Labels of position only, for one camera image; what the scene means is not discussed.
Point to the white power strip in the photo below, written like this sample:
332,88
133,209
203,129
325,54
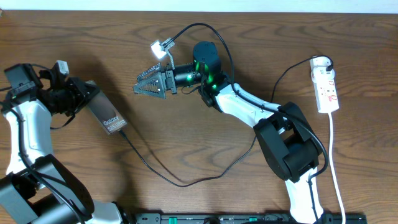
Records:
325,89

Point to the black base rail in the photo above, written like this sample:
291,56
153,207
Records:
156,218

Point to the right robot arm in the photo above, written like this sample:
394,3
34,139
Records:
286,140

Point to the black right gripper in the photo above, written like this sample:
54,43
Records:
163,83

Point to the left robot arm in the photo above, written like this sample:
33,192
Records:
37,187

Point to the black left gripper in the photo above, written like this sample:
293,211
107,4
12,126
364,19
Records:
78,93

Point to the white USB charger adapter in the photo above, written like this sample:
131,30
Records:
318,61

